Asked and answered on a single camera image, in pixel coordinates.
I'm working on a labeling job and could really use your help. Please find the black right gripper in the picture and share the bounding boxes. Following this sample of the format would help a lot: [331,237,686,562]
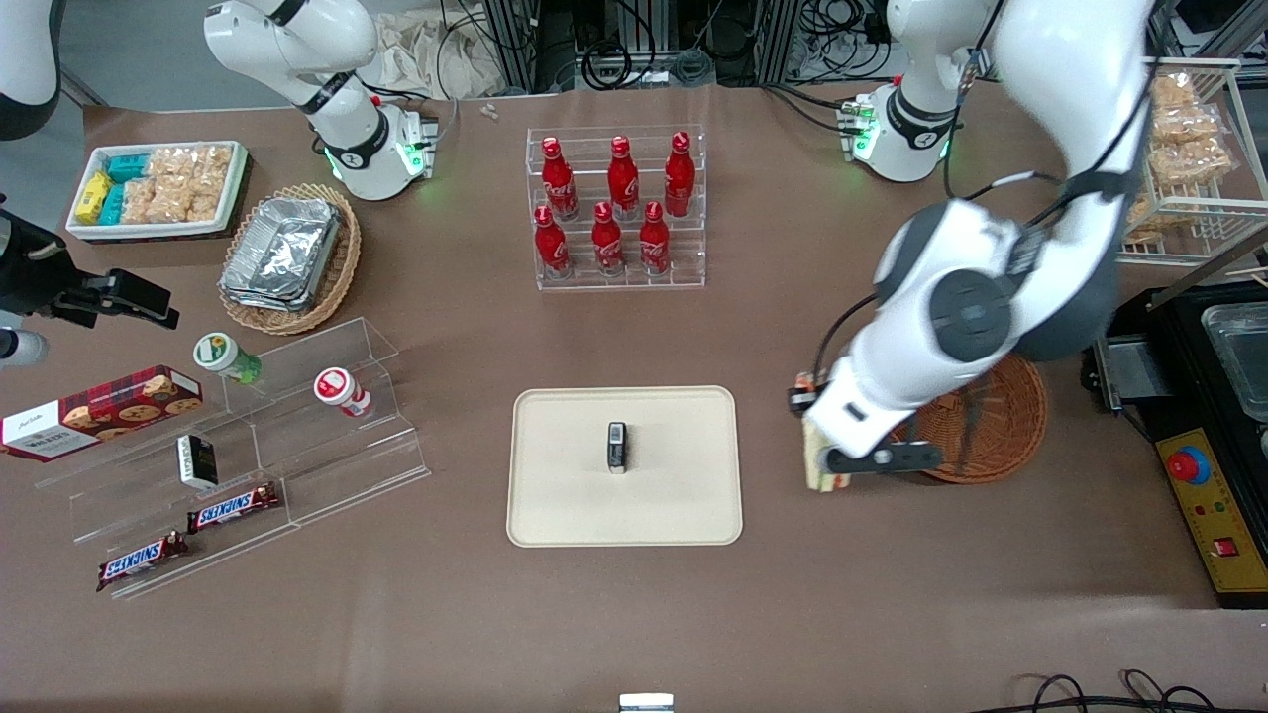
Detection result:
[0,211,181,330]

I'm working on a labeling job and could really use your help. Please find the triangular sandwich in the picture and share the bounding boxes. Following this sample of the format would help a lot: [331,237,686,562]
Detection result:
[802,410,853,494]

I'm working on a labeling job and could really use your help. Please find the white rectangular snack tray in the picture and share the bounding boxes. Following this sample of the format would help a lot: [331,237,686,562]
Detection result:
[66,141,248,243]

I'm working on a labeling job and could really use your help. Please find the silver foil tray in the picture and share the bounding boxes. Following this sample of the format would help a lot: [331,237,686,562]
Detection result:
[222,196,343,300]
[220,282,333,314]

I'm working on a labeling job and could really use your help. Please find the brown wicker basket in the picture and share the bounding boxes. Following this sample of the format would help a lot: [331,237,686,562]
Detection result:
[890,354,1050,485]

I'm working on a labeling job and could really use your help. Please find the light wicker basket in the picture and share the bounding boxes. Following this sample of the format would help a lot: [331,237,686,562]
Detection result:
[217,182,363,337]

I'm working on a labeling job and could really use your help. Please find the beige plastic tray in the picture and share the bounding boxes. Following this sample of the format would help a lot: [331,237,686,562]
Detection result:
[505,384,745,549]

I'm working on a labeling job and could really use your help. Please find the clear rice cracker bag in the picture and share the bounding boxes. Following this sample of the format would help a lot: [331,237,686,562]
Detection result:
[154,178,225,225]
[149,146,235,186]
[120,176,165,225]

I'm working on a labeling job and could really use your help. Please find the yellow snack packet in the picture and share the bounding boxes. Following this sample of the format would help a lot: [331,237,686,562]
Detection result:
[76,169,114,225]

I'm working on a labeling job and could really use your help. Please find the green capped small bottle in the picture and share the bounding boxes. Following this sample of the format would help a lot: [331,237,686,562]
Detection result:
[192,332,264,386]

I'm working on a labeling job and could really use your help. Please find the red tartan cookie box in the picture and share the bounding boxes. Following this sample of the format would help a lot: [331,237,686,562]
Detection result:
[0,364,205,464]

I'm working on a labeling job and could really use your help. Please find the clear acrylic bottle rack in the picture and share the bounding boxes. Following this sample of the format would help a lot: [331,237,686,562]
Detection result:
[525,124,707,292]

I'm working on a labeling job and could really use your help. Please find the small black white box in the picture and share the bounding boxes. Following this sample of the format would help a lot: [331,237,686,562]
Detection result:
[176,434,220,490]

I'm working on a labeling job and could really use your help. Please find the red cola bottle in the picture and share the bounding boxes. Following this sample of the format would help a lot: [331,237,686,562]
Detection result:
[591,200,627,278]
[533,204,573,281]
[638,200,673,277]
[664,131,697,220]
[540,137,580,222]
[606,135,641,222]

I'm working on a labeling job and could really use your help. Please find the red capped small bottle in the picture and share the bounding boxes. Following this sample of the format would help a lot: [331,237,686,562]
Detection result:
[313,366,374,419]

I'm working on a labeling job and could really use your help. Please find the brown Snickers bar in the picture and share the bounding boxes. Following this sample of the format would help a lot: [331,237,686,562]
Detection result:
[186,481,282,536]
[95,531,190,593]

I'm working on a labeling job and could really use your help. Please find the clear acrylic step shelf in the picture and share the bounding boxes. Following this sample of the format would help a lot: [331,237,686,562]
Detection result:
[34,316,433,602]

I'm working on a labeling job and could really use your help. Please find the black machine base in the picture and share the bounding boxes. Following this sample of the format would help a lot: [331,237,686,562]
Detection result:
[1082,285,1268,449]

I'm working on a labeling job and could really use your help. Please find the beige crumpled cloth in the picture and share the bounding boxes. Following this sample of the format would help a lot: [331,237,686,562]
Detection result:
[369,8,508,101]

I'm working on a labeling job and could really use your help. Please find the clear fried snack bag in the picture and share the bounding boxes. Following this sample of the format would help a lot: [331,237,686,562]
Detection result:
[1127,193,1175,237]
[1149,104,1221,147]
[1149,139,1236,191]
[1149,72,1197,111]

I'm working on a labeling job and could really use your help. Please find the aluminium profile bar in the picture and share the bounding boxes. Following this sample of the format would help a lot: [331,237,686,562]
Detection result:
[1149,228,1268,308]

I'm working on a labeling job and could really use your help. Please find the yellow emergency stop control box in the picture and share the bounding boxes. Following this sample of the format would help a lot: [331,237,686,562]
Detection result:
[1155,427,1268,609]

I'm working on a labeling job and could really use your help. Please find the clear plastic container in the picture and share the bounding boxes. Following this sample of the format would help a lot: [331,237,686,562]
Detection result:
[1201,301,1268,425]

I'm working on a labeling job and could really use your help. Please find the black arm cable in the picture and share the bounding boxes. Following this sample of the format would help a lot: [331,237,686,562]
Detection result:
[812,0,1162,392]

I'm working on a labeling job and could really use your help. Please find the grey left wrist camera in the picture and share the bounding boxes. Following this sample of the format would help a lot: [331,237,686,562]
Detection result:
[825,442,944,476]

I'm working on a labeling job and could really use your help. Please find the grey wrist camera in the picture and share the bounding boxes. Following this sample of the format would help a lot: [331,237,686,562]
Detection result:
[825,442,944,476]
[0,329,50,368]

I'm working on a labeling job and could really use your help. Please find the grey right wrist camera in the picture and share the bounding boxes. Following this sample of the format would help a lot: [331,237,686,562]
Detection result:
[0,329,50,368]

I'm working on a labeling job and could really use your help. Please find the tangled black cables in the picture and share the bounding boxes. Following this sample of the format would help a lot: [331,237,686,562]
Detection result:
[783,0,898,75]

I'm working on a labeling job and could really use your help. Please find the coiled black cable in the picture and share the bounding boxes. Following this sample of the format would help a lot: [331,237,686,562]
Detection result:
[579,38,637,92]

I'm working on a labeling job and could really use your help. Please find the black floor cable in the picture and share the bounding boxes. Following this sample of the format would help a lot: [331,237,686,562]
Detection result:
[996,669,1224,713]

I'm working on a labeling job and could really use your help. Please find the aluminium frame post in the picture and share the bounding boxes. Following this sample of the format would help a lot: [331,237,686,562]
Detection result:
[483,0,558,96]

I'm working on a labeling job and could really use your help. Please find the white wire rack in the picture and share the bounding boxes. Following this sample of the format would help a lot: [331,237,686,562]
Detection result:
[1117,56,1268,267]

